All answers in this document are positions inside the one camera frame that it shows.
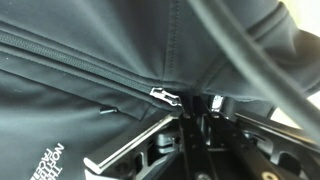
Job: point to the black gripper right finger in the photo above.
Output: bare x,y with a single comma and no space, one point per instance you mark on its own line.
253,150

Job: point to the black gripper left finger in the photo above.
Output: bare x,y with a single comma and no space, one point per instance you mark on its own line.
150,146

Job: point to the silver zipper pull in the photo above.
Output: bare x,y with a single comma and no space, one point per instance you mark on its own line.
165,96

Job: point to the black vest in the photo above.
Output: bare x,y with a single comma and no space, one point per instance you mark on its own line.
83,33

